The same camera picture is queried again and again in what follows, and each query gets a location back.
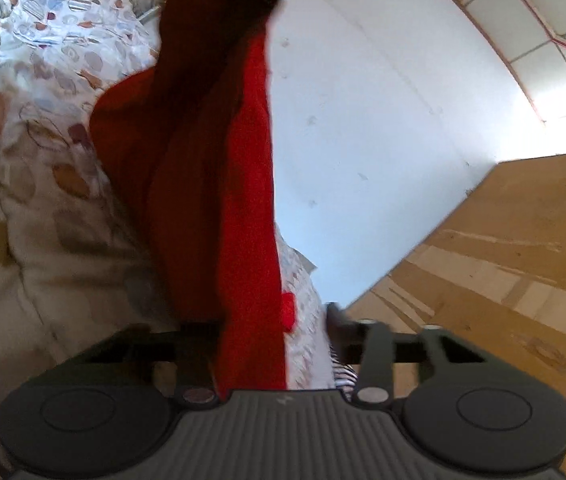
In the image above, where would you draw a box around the plywood wardrobe panel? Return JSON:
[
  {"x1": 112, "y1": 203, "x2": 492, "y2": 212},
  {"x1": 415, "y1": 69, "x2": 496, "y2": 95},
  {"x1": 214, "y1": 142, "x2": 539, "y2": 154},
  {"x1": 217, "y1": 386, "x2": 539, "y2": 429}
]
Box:
[{"x1": 348, "y1": 155, "x2": 566, "y2": 473}]

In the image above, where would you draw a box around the patterned circle print quilt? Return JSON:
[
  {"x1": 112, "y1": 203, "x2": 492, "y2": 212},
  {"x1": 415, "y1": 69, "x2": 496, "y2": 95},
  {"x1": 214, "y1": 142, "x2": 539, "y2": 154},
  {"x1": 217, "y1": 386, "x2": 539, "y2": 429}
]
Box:
[{"x1": 0, "y1": 0, "x2": 359, "y2": 476}]

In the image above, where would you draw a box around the red knitted garment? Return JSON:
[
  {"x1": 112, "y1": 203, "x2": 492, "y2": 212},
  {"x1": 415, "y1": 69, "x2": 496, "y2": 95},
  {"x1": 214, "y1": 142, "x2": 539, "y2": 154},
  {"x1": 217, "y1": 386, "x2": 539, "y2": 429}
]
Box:
[{"x1": 89, "y1": 0, "x2": 289, "y2": 394}]

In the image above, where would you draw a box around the striped bed sheet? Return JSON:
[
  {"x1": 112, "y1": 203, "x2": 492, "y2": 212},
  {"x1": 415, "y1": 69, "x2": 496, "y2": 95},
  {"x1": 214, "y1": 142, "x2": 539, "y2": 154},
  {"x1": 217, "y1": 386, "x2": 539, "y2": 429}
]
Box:
[{"x1": 330, "y1": 347, "x2": 358, "y2": 400}]

